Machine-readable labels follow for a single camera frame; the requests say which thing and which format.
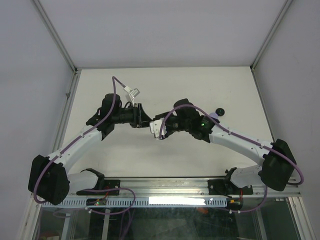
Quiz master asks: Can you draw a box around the white slotted cable duct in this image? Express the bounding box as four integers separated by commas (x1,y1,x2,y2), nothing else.
56,196,227,208

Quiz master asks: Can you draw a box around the left aluminium frame post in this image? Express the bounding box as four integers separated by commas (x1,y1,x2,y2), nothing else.
31,0,77,74

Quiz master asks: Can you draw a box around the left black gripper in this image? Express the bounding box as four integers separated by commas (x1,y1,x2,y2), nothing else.
112,103,153,128

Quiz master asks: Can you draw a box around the purple cable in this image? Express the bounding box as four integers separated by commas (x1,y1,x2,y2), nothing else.
33,76,126,203
159,104,305,215

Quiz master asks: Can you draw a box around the purple round charging case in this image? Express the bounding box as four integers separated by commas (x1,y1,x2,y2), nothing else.
209,112,219,119

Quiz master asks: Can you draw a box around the aluminium frame post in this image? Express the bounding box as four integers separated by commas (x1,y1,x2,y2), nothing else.
250,0,294,72
31,0,77,74

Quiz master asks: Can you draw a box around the right aluminium frame post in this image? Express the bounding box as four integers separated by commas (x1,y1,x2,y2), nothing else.
250,0,294,72

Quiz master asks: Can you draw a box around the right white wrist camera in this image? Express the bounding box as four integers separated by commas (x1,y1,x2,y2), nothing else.
149,118,167,140

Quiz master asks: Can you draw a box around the black round charging case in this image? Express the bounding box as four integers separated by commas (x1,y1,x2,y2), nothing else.
215,107,225,117

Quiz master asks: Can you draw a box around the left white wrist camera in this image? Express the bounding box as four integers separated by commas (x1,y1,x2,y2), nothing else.
123,86,140,105

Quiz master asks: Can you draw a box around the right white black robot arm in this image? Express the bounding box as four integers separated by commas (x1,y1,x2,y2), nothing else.
149,98,297,194

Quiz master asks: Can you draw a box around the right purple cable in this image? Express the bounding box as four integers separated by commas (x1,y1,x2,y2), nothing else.
159,104,305,215

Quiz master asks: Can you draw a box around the small electronics board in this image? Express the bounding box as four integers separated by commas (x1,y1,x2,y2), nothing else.
86,198,108,206

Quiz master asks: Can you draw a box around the aluminium mounting rail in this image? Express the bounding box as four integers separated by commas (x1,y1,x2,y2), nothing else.
29,176,300,198

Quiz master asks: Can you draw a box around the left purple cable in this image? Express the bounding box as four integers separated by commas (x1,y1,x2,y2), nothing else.
33,76,126,203

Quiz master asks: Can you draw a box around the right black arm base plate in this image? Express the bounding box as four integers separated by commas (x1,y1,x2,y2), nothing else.
207,179,254,198

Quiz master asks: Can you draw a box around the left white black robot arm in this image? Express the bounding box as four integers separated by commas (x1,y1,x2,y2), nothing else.
28,93,152,205

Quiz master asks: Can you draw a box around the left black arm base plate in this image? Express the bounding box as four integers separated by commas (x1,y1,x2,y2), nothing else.
76,179,121,197

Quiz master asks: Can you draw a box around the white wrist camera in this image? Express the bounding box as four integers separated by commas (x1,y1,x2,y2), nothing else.
149,118,167,140
123,86,140,105

